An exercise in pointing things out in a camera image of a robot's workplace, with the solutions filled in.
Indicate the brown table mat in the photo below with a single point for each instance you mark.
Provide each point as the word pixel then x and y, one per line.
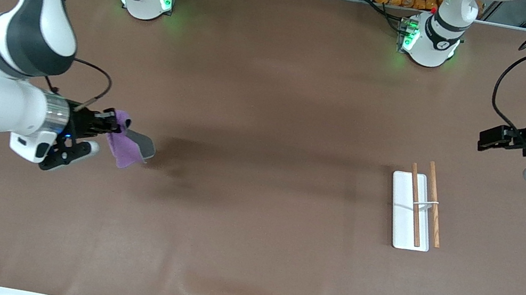
pixel 268 116

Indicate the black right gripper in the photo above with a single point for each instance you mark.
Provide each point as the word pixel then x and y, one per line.
pixel 81 122

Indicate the purple and grey towel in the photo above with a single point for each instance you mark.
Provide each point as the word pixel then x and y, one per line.
pixel 124 150

